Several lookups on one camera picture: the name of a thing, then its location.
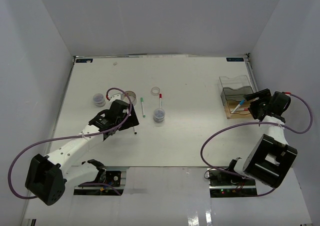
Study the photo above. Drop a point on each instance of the clear tiered desk organizer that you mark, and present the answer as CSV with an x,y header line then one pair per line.
x,y
232,91

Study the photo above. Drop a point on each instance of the green capped white marker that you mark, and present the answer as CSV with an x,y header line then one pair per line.
x,y
142,107

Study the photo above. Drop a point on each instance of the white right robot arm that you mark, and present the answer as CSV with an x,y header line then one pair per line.
x,y
272,157

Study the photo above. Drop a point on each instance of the large clear tape roll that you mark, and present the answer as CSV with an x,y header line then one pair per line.
x,y
131,95

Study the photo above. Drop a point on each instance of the clear cup of paperclips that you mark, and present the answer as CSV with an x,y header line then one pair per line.
x,y
159,115

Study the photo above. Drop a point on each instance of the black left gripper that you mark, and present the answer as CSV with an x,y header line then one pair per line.
x,y
131,121

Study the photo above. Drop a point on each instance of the red capped white marker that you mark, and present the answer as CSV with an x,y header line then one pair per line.
x,y
160,101

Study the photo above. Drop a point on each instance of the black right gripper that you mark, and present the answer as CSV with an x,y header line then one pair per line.
x,y
264,95

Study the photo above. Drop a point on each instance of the pink capped white marker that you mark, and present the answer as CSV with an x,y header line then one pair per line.
x,y
242,109

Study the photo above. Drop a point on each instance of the blue capped white marker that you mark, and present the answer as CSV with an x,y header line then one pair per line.
x,y
239,105

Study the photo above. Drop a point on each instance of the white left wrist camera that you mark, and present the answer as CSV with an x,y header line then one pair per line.
x,y
117,96

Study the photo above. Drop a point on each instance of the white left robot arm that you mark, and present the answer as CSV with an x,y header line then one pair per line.
x,y
49,175

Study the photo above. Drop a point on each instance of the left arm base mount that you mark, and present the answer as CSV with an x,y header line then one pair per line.
x,y
110,179

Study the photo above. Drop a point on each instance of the blue label sticker right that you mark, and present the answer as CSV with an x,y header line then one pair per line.
x,y
234,59

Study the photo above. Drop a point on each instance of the small clear tape roll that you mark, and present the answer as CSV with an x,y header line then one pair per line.
x,y
155,91

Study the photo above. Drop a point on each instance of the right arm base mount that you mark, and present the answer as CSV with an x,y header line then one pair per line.
x,y
222,185

